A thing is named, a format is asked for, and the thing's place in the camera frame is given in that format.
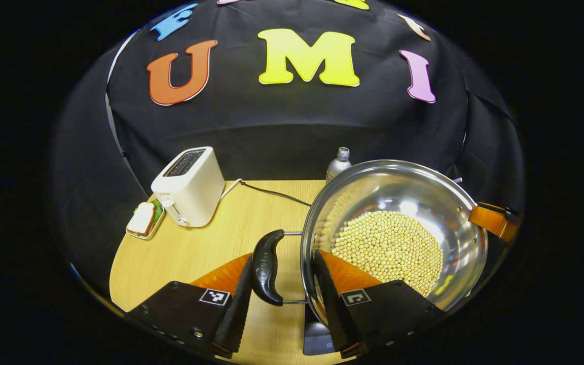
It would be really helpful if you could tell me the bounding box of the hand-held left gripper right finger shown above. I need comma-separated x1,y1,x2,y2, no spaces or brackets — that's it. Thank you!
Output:
312,248,447,359

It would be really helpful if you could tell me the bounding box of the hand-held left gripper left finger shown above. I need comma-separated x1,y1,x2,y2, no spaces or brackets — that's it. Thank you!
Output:
125,252,253,359

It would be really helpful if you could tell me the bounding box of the pile of soybeans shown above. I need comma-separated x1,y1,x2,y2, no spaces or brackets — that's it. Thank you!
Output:
332,210,444,297

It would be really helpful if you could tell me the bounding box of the steel pot with black handle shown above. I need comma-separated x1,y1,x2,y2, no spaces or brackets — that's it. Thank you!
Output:
250,159,489,327

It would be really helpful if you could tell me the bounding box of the green plate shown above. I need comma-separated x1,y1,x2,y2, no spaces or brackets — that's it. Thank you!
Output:
125,198,166,240

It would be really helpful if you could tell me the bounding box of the white toaster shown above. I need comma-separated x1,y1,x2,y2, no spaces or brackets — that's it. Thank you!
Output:
151,147,226,228

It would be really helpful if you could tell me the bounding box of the bread slice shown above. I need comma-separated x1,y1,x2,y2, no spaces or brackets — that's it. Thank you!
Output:
127,202,157,236

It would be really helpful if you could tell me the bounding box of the silver bottle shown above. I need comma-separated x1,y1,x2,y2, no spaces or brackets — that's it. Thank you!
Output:
325,147,352,183

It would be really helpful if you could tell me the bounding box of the toaster power cable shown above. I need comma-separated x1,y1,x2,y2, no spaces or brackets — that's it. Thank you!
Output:
220,178,313,207

